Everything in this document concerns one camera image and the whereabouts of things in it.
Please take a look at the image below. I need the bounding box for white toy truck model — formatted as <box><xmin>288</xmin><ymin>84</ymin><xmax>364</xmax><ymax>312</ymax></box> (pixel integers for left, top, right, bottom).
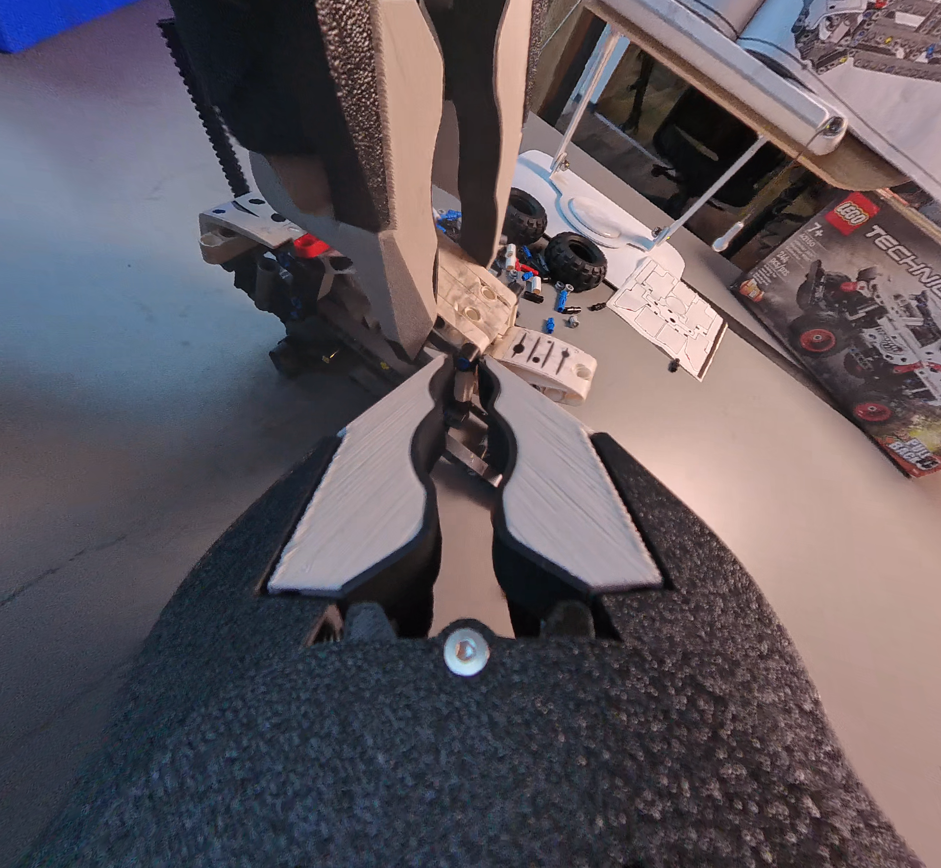
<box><xmin>197</xmin><ymin>188</ymin><xmax>598</xmax><ymax>490</ymax></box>

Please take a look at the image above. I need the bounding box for pile of small brick parts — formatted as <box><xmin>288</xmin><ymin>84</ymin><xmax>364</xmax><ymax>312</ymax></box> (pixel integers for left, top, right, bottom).
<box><xmin>434</xmin><ymin>206</ymin><xmax>607</xmax><ymax>332</ymax></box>

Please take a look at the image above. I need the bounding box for black toy set box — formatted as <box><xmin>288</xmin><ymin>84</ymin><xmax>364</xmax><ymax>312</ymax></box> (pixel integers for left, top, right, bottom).
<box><xmin>731</xmin><ymin>190</ymin><xmax>941</xmax><ymax>479</ymax></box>

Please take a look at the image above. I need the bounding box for white book stand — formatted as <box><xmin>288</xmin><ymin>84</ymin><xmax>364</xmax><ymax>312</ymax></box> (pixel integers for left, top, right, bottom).
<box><xmin>513</xmin><ymin>0</ymin><xmax>848</xmax><ymax>273</ymax></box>

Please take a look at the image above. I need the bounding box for black rubber toy tyre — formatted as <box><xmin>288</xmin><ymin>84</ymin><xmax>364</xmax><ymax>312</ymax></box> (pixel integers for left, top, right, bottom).
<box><xmin>543</xmin><ymin>230</ymin><xmax>609</xmax><ymax>293</ymax></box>
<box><xmin>506</xmin><ymin>186</ymin><xmax>549</xmax><ymax>248</ymax></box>

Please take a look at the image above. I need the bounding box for building instruction booklet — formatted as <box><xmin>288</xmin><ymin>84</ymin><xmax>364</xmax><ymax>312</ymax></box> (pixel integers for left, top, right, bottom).
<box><xmin>559</xmin><ymin>0</ymin><xmax>941</xmax><ymax>185</ymax></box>

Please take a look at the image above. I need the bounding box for grey desk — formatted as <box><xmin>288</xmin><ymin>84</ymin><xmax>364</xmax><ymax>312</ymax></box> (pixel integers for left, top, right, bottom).
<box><xmin>0</xmin><ymin>0</ymin><xmax>941</xmax><ymax>868</ymax></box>

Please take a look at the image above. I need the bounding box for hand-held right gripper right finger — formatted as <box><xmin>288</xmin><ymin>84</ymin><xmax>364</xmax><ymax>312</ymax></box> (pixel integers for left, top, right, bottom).
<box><xmin>476</xmin><ymin>357</ymin><xmax>664</xmax><ymax>595</ymax></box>

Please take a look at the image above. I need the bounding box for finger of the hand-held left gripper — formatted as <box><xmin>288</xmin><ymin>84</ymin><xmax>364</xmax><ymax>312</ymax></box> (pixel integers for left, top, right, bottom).
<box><xmin>368</xmin><ymin>0</ymin><xmax>446</xmax><ymax>363</ymax></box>
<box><xmin>441</xmin><ymin>0</ymin><xmax>538</xmax><ymax>268</ymax></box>

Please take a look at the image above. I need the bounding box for black ribbed flexible hose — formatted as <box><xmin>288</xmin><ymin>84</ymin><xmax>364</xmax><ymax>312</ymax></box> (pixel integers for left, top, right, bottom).
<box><xmin>156</xmin><ymin>17</ymin><xmax>252</xmax><ymax>198</ymax></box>

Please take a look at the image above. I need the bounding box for white sticker sheet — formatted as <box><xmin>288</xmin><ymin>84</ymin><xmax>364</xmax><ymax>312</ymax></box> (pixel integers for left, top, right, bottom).
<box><xmin>606</xmin><ymin>256</ymin><xmax>729</xmax><ymax>381</ymax></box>

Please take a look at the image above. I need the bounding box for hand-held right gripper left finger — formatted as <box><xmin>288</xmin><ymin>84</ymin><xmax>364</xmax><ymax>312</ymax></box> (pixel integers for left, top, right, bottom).
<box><xmin>267</xmin><ymin>355</ymin><xmax>452</xmax><ymax>595</ymax></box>

